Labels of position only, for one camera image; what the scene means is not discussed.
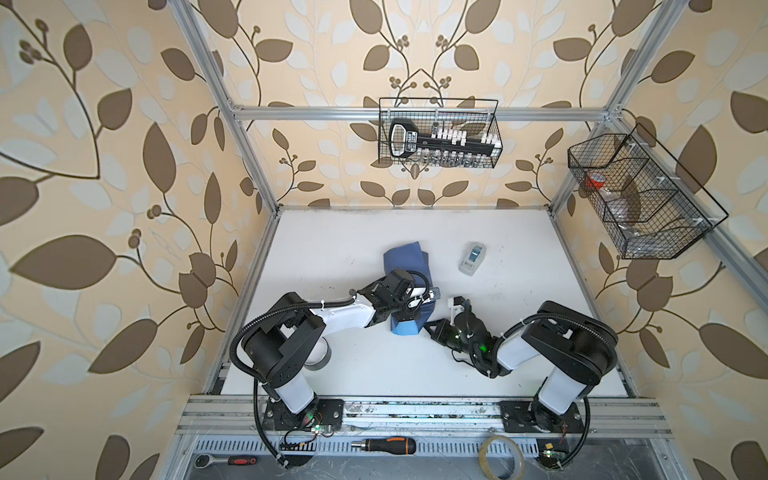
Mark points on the grey tape dispenser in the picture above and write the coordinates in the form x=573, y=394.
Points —
x=473, y=258

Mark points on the clear tape roll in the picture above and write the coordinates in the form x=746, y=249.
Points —
x=500, y=457

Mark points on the black socket set rail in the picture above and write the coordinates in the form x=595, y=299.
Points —
x=404, y=140

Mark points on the wire basket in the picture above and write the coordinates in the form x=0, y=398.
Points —
x=475, y=116
x=653, y=206

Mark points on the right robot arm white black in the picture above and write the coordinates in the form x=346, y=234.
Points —
x=582, y=350

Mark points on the light blue wrapping paper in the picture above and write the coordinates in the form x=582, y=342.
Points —
x=409, y=257

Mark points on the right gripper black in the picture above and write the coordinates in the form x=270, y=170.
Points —
x=438, y=335

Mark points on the red handled ratchet wrench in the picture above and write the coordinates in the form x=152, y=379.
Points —
x=203, y=461

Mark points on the right wire basket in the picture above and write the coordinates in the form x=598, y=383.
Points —
x=653, y=206

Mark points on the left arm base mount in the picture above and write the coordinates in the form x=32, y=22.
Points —
x=322, y=415

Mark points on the black orange screwdriver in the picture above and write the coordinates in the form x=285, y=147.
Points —
x=391, y=445

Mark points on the grey duct tape roll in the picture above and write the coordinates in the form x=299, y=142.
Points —
x=320, y=356

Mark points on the back wire basket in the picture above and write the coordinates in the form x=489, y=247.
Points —
x=475, y=116

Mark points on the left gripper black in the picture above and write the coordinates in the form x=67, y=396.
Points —
x=408, y=312

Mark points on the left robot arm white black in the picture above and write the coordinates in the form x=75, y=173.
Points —
x=277, y=346

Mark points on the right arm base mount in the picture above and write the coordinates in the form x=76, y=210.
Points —
x=528, y=416

